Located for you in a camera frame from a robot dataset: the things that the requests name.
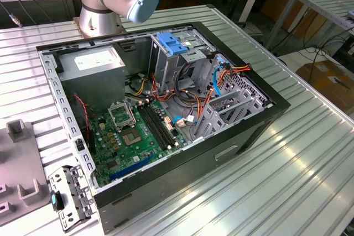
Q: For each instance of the blue plastic drive latch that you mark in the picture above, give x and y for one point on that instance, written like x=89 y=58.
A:
x=171 y=44

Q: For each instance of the grey part rack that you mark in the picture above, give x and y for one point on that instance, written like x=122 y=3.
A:
x=19 y=164

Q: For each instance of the grey power supply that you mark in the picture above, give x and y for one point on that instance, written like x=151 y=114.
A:
x=94 y=86

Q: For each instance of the black RAM slot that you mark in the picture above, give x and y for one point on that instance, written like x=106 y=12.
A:
x=153 y=126
x=156 y=125
x=161 y=123
x=164 y=122

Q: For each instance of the large cardboard box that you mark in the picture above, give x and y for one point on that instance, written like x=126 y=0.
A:
x=326 y=86

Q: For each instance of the metal drive cage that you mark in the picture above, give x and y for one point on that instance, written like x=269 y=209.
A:
x=166 y=64

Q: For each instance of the black PC case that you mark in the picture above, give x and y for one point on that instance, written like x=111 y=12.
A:
x=166 y=180

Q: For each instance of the metal disk bay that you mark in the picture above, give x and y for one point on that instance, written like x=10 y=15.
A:
x=213 y=117

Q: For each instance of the green motherboard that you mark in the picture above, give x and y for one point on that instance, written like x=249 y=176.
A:
x=124 y=153

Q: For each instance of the CPU socket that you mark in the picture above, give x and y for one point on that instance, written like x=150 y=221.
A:
x=132 y=136

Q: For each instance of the metal slot bracket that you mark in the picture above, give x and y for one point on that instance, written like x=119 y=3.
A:
x=74 y=191

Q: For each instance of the black latch with teal tab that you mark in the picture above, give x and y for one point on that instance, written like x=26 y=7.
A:
x=56 y=200

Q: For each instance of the metal slat side table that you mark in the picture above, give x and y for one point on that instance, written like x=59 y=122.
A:
x=326 y=4

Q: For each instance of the long blue expansion slot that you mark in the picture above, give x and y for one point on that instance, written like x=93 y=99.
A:
x=130 y=168

